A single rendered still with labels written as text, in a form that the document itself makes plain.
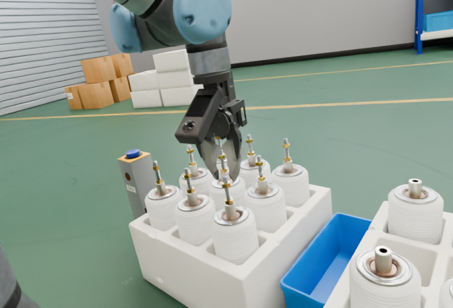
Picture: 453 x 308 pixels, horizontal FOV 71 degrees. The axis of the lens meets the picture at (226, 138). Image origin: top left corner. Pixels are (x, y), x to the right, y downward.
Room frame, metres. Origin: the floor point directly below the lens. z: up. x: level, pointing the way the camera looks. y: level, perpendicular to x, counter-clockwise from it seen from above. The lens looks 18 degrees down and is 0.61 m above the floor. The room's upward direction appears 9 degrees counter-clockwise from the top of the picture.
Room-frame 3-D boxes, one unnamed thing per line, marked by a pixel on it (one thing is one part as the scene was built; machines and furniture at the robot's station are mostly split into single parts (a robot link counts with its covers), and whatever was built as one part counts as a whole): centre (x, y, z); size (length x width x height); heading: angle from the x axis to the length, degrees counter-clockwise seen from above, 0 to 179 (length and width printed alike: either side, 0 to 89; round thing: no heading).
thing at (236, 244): (0.59, 0.02, 0.16); 0.10 x 0.10 x 0.18
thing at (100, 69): (4.26, 1.48, 0.45); 0.30 x 0.24 x 0.30; 63
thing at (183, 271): (0.76, 0.02, 0.09); 0.39 x 0.39 x 0.18; 46
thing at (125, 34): (0.53, 0.08, 0.64); 0.11 x 0.11 x 0.08; 33
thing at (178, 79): (3.47, 0.35, 0.27); 0.39 x 0.39 x 0.18; 63
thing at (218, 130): (0.61, 0.00, 0.49); 0.09 x 0.08 x 0.12; 150
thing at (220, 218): (0.59, 0.02, 0.25); 0.08 x 0.08 x 0.01
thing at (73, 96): (4.32, 1.81, 0.15); 0.30 x 0.24 x 0.30; 150
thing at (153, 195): (0.75, 0.19, 0.25); 0.08 x 0.08 x 0.01
